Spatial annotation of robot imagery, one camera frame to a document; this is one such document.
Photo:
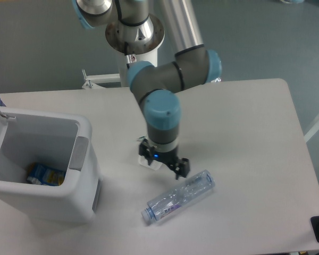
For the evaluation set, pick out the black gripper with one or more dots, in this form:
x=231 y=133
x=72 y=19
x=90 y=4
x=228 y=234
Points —
x=165 y=154

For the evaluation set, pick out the white plastic wrapper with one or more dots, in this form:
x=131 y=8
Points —
x=143 y=161

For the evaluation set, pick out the clear plastic water bottle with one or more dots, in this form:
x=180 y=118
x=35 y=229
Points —
x=179 y=196

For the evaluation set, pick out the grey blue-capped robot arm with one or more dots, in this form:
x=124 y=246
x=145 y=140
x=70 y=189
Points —
x=155 y=88

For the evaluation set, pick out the white open trash can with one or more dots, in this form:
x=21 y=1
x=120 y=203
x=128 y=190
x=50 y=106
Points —
x=60 y=141

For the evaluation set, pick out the blue yellow snack packet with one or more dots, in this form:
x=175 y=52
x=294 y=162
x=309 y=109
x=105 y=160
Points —
x=40 y=174

